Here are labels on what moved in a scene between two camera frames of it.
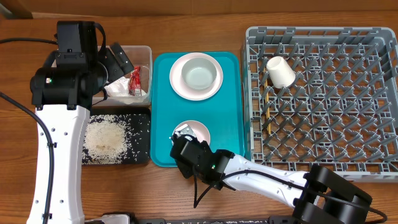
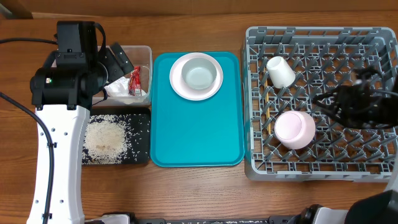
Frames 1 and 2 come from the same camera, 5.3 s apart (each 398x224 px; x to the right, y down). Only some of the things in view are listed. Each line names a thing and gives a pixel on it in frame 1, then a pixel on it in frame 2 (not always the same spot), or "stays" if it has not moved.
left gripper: [116, 70] stays
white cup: [280, 74] stays
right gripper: [185, 173] -> [346, 96]
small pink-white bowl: [200, 130] -> [295, 129]
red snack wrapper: [135, 81] stays
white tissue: [120, 88] stays
